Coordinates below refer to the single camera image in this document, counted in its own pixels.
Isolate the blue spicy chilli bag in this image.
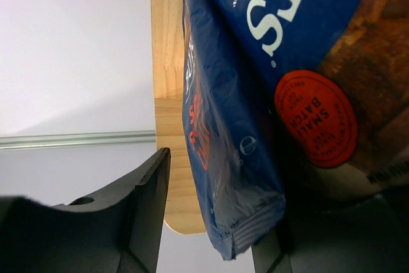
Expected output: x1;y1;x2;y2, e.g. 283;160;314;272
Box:
180;0;286;261
204;0;409;202

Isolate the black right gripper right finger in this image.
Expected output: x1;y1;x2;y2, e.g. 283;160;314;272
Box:
252;187;408;272

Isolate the wooden two-tier shelf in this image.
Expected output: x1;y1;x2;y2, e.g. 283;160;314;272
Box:
151;0;206;235

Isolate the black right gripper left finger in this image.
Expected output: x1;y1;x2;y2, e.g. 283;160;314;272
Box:
1;148;171;272

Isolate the aluminium frame post right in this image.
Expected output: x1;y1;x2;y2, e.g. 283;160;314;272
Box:
1;130;156;152

